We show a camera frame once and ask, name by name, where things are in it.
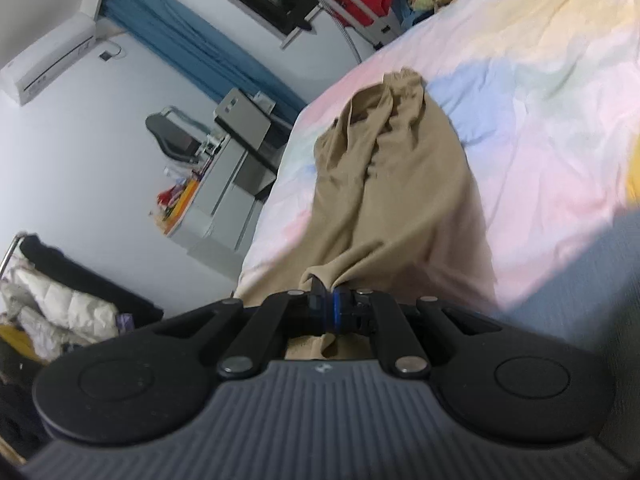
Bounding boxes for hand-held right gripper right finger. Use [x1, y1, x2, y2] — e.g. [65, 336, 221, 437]
[330, 282, 506, 380]

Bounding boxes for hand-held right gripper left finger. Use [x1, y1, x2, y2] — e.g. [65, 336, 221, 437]
[145, 275, 332, 380]

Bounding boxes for beige pants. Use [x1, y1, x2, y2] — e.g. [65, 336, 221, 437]
[234, 66, 497, 361]

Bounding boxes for grey desk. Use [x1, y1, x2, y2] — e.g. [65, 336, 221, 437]
[165, 87, 295, 281]

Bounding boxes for colourful clutter on desk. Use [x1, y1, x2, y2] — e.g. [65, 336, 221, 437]
[150, 162, 206, 236]

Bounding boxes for grey office chair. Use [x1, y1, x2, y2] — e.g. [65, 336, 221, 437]
[145, 105, 211, 165]

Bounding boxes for white puffer jacket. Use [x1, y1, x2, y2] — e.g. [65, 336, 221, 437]
[0, 255, 121, 361]

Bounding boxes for pastel patchwork bed sheet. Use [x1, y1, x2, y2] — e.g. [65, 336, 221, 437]
[238, 0, 640, 311]

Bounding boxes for blue curtain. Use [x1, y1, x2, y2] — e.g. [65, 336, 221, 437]
[98, 0, 308, 117]

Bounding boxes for grey metal rack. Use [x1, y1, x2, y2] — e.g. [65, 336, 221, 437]
[280, 0, 406, 51]

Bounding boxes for white air conditioner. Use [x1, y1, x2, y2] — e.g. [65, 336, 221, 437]
[0, 14, 97, 107]

